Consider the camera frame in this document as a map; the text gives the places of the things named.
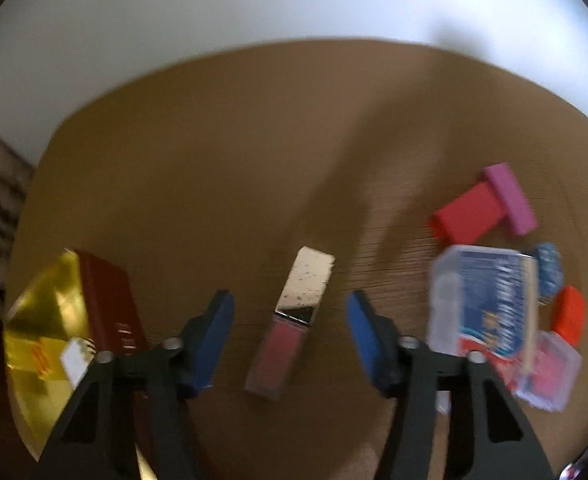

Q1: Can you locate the clear case red insert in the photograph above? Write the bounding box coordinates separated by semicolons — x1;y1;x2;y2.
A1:
515;330;582;412

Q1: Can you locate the red gold tin box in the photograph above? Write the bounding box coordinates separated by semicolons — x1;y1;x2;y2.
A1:
3;250;149;458

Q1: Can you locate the pink lip gloss tube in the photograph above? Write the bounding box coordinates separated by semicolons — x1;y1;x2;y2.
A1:
244;246;335;400

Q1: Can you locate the red rounded case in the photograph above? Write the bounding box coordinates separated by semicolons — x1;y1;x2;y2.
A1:
551;285;587;347

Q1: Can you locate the blue patterned keychain pouch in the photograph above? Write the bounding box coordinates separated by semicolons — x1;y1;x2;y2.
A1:
533;243;564;299

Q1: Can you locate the red wooden block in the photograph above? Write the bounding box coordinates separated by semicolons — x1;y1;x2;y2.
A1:
429;181;507;245

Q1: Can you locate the pink wooden block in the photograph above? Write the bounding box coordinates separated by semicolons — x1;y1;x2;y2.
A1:
483;162;538;236

